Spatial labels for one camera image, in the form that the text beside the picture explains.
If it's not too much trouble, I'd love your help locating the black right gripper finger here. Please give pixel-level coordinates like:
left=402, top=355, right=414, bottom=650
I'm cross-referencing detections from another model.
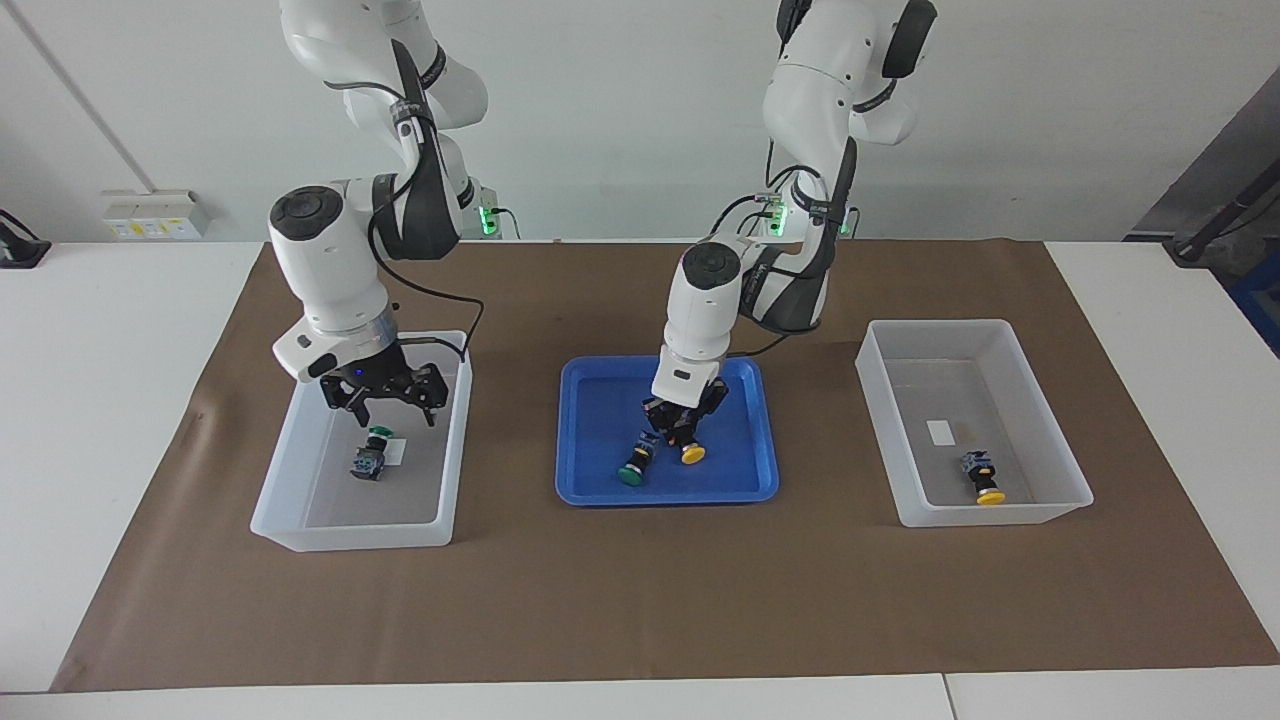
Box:
left=405, top=368, right=448, bottom=428
left=322, top=382, right=373, bottom=428

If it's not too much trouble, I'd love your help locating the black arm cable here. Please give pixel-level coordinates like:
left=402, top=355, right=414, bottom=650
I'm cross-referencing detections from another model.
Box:
left=725, top=165, right=851, bottom=358
left=368, top=180, right=486, bottom=361

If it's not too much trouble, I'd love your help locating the yellow push button switch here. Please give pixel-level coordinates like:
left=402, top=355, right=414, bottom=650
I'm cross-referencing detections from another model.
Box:
left=665, top=422, right=707, bottom=468
left=962, top=450, right=1007, bottom=506

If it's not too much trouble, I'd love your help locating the black clamp base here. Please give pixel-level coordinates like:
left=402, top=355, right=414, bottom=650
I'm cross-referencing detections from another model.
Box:
left=0, top=210, right=51, bottom=269

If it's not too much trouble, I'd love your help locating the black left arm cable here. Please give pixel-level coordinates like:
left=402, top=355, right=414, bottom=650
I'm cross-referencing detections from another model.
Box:
left=725, top=165, right=851, bottom=358

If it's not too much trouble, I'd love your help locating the black stand pole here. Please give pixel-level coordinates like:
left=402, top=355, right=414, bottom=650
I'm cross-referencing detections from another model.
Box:
left=1165, top=165, right=1280, bottom=263

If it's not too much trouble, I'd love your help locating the green push button switch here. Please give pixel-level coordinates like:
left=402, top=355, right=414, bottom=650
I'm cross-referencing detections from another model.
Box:
left=617, top=431, right=661, bottom=488
left=350, top=427, right=394, bottom=482

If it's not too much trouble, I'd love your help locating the blue plastic tray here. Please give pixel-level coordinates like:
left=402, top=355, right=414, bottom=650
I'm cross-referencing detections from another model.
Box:
left=555, top=355, right=780, bottom=507

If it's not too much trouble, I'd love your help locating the brown paper table mat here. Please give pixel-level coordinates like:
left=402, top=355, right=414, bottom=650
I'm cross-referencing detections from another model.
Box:
left=50, top=240, right=1280, bottom=693

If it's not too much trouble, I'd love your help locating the blue crate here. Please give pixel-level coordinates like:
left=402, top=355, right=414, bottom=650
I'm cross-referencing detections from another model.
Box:
left=1228, top=255, right=1280, bottom=356

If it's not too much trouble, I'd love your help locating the white wall socket box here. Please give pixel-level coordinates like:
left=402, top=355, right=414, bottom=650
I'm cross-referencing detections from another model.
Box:
left=100, top=190, right=213, bottom=241

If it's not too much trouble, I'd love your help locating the translucent white plastic box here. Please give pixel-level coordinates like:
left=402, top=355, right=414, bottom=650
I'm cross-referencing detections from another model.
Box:
left=855, top=319, right=1094, bottom=528
left=250, top=331, right=473, bottom=552

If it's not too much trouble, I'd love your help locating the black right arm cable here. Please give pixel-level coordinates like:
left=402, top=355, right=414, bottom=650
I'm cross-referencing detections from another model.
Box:
left=368, top=180, right=486, bottom=361

